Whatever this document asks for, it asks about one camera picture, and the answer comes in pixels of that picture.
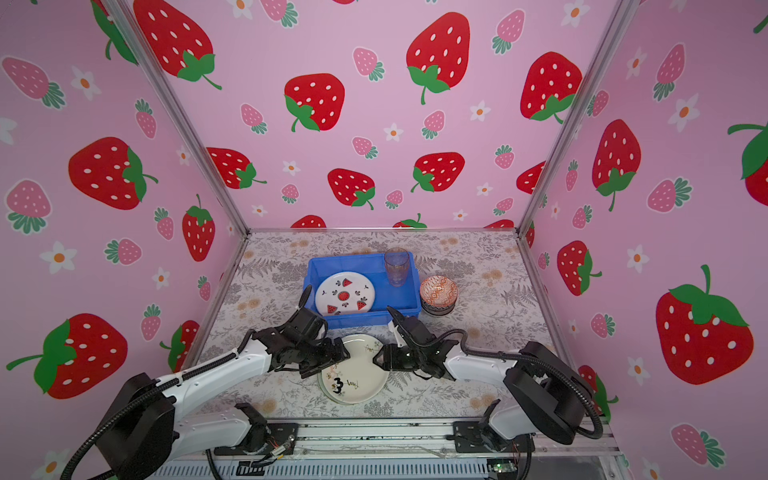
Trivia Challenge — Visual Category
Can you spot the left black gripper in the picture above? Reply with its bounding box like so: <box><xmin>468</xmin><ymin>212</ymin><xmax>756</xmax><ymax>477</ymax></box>
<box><xmin>299</xmin><ymin>334</ymin><xmax>355</xmax><ymax>376</ymax></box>

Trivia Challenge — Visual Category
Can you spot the cream floral plate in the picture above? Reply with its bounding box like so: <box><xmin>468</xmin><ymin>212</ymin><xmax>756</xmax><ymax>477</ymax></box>
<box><xmin>318</xmin><ymin>334</ymin><xmax>389</xmax><ymax>405</ymax></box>

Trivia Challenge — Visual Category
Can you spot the white strawberry pattern plate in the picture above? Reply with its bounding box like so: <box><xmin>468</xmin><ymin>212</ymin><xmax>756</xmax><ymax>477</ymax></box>
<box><xmin>315</xmin><ymin>271</ymin><xmax>376</xmax><ymax>316</ymax></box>

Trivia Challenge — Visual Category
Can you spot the pink clear glass cup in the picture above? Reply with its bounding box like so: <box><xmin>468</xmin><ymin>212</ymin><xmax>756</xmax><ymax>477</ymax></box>
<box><xmin>384</xmin><ymin>247</ymin><xmax>410</xmax><ymax>287</ymax></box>

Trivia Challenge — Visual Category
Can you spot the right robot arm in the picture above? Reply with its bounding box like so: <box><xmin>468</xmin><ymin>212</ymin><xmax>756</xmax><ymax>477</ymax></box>
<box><xmin>373</xmin><ymin>311</ymin><xmax>603</xmax><ymax>451</ymax></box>

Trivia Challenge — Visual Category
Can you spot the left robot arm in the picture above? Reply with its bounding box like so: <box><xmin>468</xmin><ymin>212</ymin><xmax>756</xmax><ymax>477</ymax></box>
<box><xmin>95</xmin><ymin>308</ymin><xmax>350</xmax><ymax>479</ymax></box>

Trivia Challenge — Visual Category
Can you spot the blue plastic bin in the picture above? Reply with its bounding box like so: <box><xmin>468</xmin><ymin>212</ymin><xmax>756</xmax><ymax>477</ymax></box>
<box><xmin>303</xmin><ymin>253</ymin><xmax>422</xmax><ymax>329</ymax></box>

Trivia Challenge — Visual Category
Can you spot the orange patterned bowl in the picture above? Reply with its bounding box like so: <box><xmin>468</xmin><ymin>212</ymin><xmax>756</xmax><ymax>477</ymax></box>
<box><xmin>420</xmin><ymin>275</ymin><xmax>458</xmax><ymax>316</ymax></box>

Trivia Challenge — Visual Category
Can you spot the aluminium front rail frame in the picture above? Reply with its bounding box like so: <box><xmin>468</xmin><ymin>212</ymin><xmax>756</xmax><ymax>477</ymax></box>
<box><xmin>153</xmin><ymin>418</ymin><xmax>633</xmax><ymax>479</ymax></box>

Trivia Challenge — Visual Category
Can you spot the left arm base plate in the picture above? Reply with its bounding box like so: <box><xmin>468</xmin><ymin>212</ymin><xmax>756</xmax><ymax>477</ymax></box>
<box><xmin>213</xmin><ymin>422</ymin><xmax>299</xmax><ymax>457</ymax></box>

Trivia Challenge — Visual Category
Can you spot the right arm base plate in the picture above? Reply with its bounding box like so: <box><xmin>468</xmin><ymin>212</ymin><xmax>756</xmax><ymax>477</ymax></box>
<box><xmin>451</xmin><ymin>421</ymin><xmax>535</xmax><ymax>454</ymax></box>

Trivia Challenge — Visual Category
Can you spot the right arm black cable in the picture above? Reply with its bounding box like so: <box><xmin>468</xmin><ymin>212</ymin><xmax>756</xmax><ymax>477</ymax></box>
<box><xmin>443</xmin><ymin>328</ymin><xmax>604</xmax><ymax>441</ymax></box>

